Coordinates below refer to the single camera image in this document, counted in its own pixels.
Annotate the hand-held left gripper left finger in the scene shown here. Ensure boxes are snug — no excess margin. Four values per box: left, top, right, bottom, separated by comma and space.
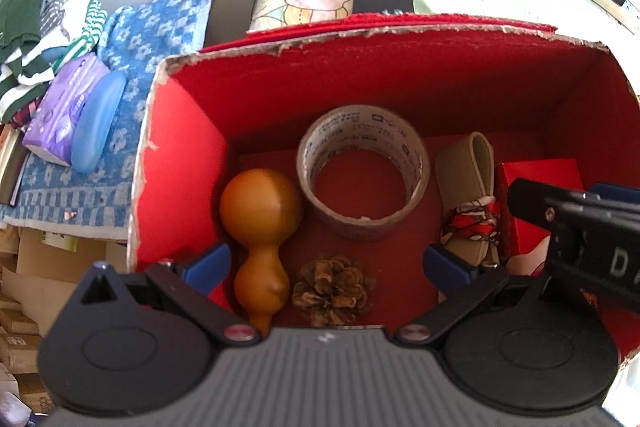
77, 243, 263, 349

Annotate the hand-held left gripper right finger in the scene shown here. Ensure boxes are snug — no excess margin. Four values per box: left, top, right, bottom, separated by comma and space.
395, 244, 551, 349

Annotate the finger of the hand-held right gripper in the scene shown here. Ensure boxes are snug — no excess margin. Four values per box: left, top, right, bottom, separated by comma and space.
507, 179, 640, 233

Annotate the small red printed gift box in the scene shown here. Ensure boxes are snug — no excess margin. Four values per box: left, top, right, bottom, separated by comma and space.
494, 158, 586, 278

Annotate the beige pad red print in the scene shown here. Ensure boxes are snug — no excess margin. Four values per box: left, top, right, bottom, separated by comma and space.
434, 131, 502, 269

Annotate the brown dried gourd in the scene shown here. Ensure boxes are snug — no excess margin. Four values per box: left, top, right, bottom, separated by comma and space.
219, 168, 303, 337

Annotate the beige packing tape roll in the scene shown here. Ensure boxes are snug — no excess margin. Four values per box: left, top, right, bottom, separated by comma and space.
296, 104, 431, 242

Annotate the brown pine cone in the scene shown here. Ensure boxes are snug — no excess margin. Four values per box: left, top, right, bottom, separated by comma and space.
291, 253, 377, 328

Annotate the large red cardboard box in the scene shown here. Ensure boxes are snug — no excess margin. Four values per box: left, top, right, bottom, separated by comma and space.
126, 13, 640, 365

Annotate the brown cardboard box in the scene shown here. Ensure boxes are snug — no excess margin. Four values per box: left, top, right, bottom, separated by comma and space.
15, 227, 131, 308

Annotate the blue glasses case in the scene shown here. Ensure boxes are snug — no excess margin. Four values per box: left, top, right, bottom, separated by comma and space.
70, 71, 128, 174

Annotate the stack of cardboard boxes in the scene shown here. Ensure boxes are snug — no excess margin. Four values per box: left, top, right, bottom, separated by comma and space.
0, 252, 56, 418

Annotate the white power strip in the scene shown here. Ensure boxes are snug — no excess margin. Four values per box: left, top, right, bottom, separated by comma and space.
575, 0, 640, 35

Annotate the purple tissue pack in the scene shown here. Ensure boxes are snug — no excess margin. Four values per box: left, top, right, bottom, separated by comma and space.
22, 53, 111, 166

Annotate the stack of books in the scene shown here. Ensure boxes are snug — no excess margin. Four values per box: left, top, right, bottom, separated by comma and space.
0, 124, 31, 208

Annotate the blue floral towel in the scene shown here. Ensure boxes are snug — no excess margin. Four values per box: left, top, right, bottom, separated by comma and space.
0, 0, 225, 242

